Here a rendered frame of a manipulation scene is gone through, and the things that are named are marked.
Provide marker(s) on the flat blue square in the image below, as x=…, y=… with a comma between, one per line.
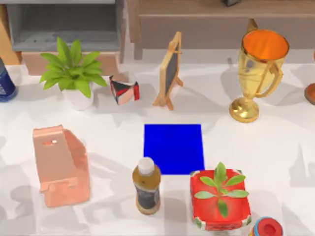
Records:
x=173, y=149

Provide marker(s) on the wooden framed blackboard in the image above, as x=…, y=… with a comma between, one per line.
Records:
x=169, y=71

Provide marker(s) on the wooden cupboard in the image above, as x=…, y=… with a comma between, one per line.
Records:
x=197, y=27

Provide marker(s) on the gold trophy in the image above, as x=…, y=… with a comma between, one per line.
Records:
x=261, y=71

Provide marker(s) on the grey cabinet with dark inside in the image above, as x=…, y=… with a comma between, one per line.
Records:
x=66, y=27

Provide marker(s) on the amber bottle with white cap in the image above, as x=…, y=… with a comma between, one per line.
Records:
x=146, y=189

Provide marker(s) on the brown round object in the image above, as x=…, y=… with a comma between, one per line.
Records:
x=310, y=93

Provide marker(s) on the stack of coloured rings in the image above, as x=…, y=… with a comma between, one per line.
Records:
x=267, y=227

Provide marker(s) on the salmon phone stand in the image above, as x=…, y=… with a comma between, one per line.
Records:
x=61, y=167

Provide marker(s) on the red pot with green plant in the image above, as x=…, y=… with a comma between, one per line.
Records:
x=219, y=196

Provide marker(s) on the blue can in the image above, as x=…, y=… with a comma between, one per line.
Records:
x=5, y=84

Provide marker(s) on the green plant in white pot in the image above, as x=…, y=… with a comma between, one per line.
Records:
x=73, y=73

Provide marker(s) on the red black patterned cube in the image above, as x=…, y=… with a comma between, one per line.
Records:
x=124, y=91

